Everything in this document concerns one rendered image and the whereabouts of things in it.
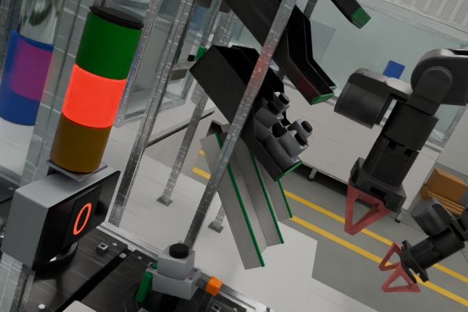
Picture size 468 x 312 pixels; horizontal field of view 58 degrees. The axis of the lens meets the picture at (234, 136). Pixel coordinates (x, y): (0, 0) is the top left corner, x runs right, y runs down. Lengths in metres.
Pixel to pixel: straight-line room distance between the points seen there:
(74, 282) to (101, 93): 0.42
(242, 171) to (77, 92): 0.61
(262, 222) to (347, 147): 3.58
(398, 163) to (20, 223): 0.45
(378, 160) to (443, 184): 5.55
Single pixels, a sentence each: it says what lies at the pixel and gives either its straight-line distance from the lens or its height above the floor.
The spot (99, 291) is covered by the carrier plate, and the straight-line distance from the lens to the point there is 0.75.
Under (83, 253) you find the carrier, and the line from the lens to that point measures 0.82.
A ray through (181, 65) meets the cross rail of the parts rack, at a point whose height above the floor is 1.30.
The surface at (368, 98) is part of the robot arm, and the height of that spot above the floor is 1.41.
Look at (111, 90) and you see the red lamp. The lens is 0.41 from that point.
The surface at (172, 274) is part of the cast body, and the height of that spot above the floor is 1.07.
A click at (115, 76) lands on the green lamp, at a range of 0.40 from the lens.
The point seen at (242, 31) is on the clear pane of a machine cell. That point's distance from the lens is 4.55.
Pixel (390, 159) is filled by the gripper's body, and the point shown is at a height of 1.35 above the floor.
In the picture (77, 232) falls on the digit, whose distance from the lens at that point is 0.49.
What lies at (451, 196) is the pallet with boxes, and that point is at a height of 0.20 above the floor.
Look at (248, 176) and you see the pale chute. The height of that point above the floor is 1.12.
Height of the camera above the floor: 1.47
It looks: 17 degrees down
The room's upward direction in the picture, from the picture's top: 22 degrees clockwise
